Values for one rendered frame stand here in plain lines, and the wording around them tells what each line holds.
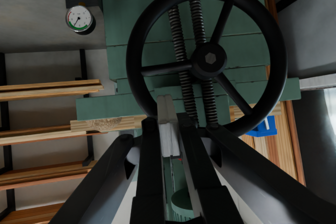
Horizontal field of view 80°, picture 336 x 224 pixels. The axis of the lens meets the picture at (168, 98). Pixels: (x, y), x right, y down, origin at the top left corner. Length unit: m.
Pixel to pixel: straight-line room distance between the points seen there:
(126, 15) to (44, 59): 2.71
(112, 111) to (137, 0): 0.30
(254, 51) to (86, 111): 0.47
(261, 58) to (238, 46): 0.07
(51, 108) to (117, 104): 2.62
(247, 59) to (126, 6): 0.35
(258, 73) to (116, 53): 0.38
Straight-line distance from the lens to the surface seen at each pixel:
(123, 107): 0.54
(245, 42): 0.60
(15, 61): 3.37
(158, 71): 0.36
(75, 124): 0.75
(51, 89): 2.63
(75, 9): 0.56
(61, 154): 3.15
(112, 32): 0.58
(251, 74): 0.59
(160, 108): 0.18
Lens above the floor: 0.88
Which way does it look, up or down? 2 degrees down
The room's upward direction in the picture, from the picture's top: 174 degrees clockwise
